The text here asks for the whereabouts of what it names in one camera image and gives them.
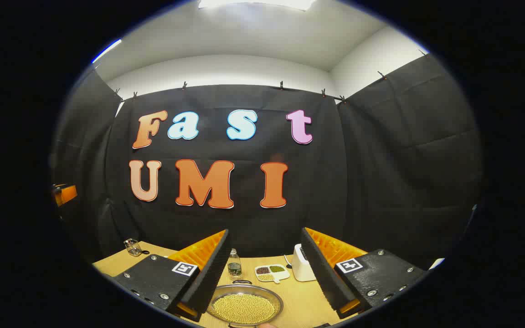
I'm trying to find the black backdrop cloth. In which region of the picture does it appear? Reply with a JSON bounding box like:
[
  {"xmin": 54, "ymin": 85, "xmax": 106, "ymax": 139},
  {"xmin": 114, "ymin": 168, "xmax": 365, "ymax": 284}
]
[{"xmin": 51, "ymin": 52, "xmax": 484, "ymax": 269}]

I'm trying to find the clear plastic water bottle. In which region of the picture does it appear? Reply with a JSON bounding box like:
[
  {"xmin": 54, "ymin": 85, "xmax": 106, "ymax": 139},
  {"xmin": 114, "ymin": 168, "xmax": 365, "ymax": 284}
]
[{"xmin": 227, "ymin": 248, "xmax": 243, "ymax": 279}]

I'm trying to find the ceiling light panel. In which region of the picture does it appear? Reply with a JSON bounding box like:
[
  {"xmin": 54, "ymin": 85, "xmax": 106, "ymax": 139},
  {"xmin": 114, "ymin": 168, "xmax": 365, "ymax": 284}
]
[
  {"xmin": 92, "ymin": 39, "xmax": 123, "ymax": 64},
  {"xmin": 197, "ymin": 0, "xmax": 318, "ymax": 11}
]

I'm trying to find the stainless steel pot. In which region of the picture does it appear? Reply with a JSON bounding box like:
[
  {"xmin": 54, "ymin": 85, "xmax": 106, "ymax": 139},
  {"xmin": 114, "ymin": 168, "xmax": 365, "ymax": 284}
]
[{"xmin": 206, "ymin": 280, "xmax": 284, "ymax": 327}]

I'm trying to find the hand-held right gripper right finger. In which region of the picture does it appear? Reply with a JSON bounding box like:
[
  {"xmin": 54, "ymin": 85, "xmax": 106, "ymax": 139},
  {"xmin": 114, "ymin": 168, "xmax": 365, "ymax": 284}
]
[{"xmin": 300, "ymin": 227, "xmax": 428, "ymax": 319}]

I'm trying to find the pile of yellow soybeans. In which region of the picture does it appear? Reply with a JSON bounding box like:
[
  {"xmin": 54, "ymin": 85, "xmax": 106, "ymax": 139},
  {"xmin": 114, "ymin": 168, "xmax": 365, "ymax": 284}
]
[{"xmin": 211, "ymin": 294, "xmax": 277, "ymax": 325}]

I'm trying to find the white toaster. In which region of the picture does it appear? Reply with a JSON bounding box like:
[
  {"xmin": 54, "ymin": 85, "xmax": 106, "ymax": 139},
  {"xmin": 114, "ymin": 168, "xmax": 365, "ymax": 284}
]
[{"xmin": 292, "ymin": 244, "xmax": 318, "ymax": 282}]

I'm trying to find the white divided bean dish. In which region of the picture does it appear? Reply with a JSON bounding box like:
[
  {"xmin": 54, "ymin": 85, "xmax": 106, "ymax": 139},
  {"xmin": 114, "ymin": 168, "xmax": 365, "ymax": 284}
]
[{"xmin": 254, "ymin": 264, "xmax": 290, "ymax": 284}]

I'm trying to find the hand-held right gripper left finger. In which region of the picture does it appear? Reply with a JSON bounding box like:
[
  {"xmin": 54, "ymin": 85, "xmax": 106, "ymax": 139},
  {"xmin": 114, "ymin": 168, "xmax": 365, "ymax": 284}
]
[{"xmin": 113, "ymin": 229, "xmax": 232, "ymax": 323}]

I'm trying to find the wire mesh utensil holder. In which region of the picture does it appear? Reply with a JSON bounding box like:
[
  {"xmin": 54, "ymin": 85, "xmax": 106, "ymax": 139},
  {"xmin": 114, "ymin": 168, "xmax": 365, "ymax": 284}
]
[{"xmin": 124, "ymin": 238, "xmax": 143, "ymax": 257}]

